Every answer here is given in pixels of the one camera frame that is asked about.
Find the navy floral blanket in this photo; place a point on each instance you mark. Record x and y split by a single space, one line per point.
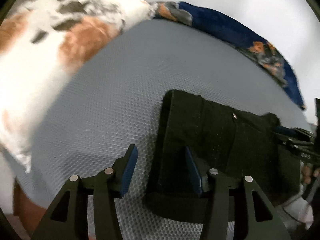
237 35

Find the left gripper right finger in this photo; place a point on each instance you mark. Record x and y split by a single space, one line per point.
217 199

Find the person right hand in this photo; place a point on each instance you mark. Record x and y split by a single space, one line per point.
309 172

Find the black denim pants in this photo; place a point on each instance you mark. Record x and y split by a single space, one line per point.
195 135

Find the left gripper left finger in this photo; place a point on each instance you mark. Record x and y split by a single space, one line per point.
67 215

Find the grey white fabric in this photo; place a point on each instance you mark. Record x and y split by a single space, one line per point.
296 213

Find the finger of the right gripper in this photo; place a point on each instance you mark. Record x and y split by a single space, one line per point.
297 133

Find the white floral pillow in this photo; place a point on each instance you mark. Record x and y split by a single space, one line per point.
43 44

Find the grey mesh mattress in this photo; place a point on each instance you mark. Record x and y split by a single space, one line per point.
115 100

